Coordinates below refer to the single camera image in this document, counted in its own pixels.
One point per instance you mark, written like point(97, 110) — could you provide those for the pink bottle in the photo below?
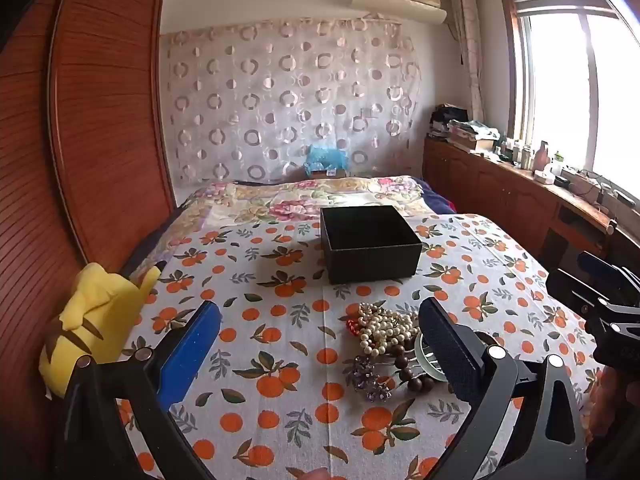
point(541, 157)

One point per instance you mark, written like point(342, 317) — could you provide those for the brown wooden wardrobe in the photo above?
point(100, 110)

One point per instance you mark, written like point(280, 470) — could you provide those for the floral quilt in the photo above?
point(280, 200)

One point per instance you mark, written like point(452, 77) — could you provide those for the orange fruit print bedsheet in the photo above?
point(285, 340)

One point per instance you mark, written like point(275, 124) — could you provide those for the stack of books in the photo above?
point(472, 135)

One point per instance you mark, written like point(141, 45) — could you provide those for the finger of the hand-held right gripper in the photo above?
point(600, 262)
point(570, 285)

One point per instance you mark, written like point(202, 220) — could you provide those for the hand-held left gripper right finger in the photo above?
point(450, 350)

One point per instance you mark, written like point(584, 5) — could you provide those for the blue plastic bag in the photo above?
point(325, 157)

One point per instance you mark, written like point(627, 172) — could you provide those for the long wooden cabinet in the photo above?
point(490, 185)

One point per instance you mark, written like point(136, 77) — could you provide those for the black square box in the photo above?
point(370, 250)

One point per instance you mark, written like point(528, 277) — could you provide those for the beige window curtain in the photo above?
point(467, 50)

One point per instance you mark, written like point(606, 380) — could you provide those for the yellow plush toy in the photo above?
point(95, 310)

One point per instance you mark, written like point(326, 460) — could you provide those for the pale green jade bangle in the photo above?
point(430, 367)

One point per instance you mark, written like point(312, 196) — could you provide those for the pile of dark clothes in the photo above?
point(445, 117)

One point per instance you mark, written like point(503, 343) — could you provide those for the sheer circle-pattern wall curtain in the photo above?
point(280, 100)

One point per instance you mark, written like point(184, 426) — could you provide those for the white tissue box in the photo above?
point(543, 177)

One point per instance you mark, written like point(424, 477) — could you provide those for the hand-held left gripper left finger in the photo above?
point(192, 350)

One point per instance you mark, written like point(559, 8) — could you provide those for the dark blue blanket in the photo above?
point(437, 197)

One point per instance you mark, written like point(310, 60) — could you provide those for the group of small bottles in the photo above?
point(515, 152)

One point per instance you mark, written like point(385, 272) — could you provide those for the window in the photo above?
point(560, 85)

